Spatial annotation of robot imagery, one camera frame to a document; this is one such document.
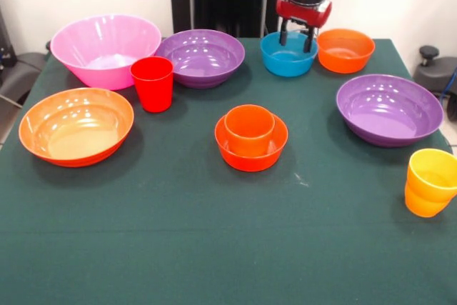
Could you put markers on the pink bowl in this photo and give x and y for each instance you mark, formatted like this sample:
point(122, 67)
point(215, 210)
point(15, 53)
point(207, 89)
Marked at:
point(107, 37)

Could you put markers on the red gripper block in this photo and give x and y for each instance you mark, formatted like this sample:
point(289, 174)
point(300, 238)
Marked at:
point(303, 14)

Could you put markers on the large orange bowl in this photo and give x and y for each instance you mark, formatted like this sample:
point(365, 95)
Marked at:
point(76, 130)

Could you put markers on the small orange bowl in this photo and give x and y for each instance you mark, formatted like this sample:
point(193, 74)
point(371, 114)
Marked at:
point(250, 164)
point(344, 60)

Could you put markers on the blue bowl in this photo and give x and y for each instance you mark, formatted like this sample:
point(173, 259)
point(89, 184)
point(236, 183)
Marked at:
point(287, 64)

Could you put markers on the purple bowl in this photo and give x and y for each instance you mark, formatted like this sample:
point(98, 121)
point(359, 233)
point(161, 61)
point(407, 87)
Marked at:
point(389, 112)
point(203, 55)

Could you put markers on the light orange cup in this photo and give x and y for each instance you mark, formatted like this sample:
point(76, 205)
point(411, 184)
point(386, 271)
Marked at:
point(423, 206)

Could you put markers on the yellow cup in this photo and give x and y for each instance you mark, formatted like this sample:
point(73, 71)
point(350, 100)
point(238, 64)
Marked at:
point(432, 162)

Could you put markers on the black pedestal foot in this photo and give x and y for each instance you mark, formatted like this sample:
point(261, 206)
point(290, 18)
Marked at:
point(433, 76)

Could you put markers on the black equipment frame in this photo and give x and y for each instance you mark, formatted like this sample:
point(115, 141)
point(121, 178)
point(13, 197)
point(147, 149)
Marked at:
point(5, 44)

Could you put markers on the red cup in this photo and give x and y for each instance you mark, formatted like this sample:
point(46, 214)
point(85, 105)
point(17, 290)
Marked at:
point(153, 90)

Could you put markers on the grey pedestal foot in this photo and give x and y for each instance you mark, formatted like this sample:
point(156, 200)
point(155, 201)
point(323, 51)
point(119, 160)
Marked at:
point(21, 69)

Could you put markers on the dark green tablecloth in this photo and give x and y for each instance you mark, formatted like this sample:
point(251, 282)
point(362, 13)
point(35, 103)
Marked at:
point(214, 230)

